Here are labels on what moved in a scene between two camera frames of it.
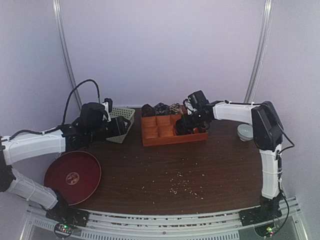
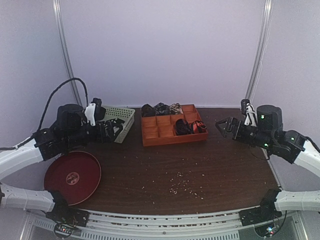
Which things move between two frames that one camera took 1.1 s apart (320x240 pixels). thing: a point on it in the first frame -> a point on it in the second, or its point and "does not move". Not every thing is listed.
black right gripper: (183, 124) -> (235, 128)
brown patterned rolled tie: (147, 110) does not move
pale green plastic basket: (116, 112) does not move
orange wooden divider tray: (157, 130) does not move
